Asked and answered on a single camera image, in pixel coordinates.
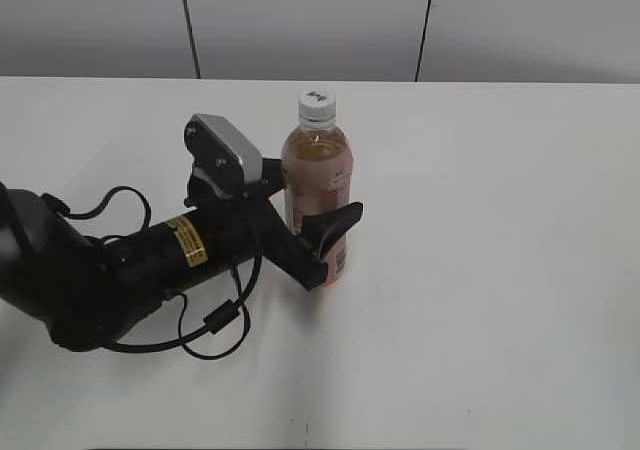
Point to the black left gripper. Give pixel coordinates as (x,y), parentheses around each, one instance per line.
(248,225)

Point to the pink label tea bottle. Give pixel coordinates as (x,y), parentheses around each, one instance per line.
(317,164)

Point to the white bottle cap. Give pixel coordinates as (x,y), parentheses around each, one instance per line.
(317,105)

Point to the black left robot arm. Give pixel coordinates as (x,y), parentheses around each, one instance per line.
(90,292)

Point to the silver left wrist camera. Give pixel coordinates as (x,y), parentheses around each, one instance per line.
(224,159)

